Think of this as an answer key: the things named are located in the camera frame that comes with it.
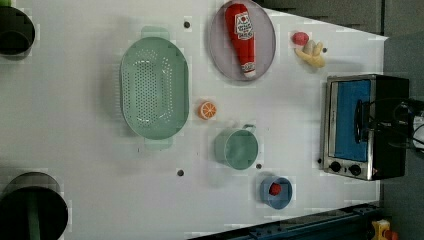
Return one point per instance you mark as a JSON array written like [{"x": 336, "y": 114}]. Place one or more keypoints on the black toaster oven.
[{"x": 365, "y": 126}]

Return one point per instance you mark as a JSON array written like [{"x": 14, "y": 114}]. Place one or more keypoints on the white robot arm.
[{"x": 418, "y": 132}]

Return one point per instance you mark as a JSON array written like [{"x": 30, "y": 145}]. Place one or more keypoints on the orange slice toy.
[{"x": 207, "y": 110}]

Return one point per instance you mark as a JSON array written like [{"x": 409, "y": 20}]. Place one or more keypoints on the green cup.
[{"x": 237, "y": 148}]

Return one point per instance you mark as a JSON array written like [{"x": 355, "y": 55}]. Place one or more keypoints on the green perforated colander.
[{"x": 154, "y": 79}]

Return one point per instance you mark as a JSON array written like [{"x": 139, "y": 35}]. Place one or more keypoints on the grey round plate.
[{"x": 222, "y": 50}]

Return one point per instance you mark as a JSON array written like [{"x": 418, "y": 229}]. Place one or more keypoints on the red toy strawberry in bowl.
[{"x": 275, "y": 189}]

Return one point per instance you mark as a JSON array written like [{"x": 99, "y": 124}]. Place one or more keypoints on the red ketchup bottle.
[{"x": 242, "y": 36}]

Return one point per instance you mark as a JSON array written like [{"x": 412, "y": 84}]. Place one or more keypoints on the blue bowl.
[{"x": 281, "y": 200}]

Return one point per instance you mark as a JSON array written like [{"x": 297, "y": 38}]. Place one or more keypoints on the yellow toy banana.
[{"x": 311, "y": 54}]

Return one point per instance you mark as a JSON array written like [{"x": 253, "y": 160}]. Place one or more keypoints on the yellow orange object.
[{"x": 382, "y": 231}]

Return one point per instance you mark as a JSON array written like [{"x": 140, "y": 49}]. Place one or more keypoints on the blue metal frame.
[{"x": 349, "y": 223}]

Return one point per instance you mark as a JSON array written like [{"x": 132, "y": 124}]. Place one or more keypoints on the black post lower left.
[{"x": 32, "y": 208}]

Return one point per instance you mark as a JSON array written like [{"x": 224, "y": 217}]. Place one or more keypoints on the black post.
[
  {"x": 17, "y": 31},
  {"x": 32, "y": 208}
]

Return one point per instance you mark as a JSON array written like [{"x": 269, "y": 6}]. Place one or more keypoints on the black post upper left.
[{"x": 17, "y": 31}]

